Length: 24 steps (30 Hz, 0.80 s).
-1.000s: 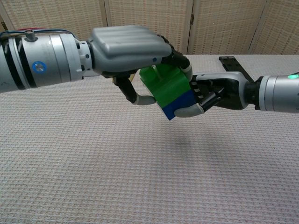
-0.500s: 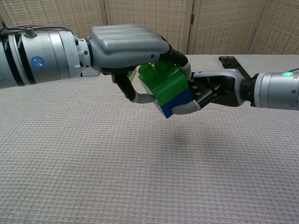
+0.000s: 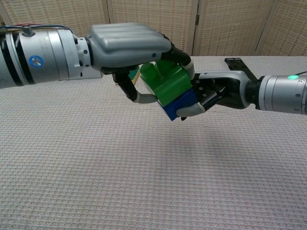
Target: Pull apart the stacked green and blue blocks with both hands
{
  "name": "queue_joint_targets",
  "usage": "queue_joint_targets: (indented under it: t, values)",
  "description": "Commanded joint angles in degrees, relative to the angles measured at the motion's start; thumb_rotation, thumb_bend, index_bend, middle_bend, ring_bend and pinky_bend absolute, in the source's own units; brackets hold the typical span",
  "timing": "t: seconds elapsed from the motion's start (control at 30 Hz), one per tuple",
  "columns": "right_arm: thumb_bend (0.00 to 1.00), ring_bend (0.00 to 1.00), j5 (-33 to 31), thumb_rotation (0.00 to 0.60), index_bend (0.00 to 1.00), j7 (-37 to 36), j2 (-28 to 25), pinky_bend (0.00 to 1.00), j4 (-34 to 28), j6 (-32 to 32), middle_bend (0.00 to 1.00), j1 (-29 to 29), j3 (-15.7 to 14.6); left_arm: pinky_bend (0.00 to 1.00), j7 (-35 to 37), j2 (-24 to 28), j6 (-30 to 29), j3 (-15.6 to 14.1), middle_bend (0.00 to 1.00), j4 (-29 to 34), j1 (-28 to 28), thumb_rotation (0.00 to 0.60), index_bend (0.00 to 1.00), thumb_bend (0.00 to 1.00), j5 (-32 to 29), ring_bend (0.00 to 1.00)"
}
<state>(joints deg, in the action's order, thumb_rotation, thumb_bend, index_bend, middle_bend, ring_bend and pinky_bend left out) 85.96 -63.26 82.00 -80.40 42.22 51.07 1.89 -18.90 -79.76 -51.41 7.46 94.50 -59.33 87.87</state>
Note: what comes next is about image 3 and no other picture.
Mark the woven folding screen panel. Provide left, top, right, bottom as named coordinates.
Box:
left=255, top=0, right=307, bottom=57
left=106, top=0, right=200, bottom=56
left=193, top=0, right=280, bottom=57
left=0, top=0, right=116, bottom=33
left=0, top=9, right=12, bottom=26

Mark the black folding stand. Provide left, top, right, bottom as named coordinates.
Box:
left=224, top=57, right=259, bottom=81

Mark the green toy block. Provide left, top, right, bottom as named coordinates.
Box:
left=140, top=59, right=193, bottom=106

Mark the green and yellow sponge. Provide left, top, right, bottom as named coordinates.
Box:
left=129, top=66, right=142, bottom=85

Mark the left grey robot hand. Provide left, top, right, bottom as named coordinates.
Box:
left=85, top=22, right=195, bottom=104

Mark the blue toy block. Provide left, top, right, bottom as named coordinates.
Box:
left=162, top=88, right=200, bottom=121

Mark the woven white tablecloth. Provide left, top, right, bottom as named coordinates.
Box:
left=0, top=55, right=307, bottom=230

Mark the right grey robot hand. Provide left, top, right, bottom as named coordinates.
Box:
left=176, top=70, right=256, bottom=121

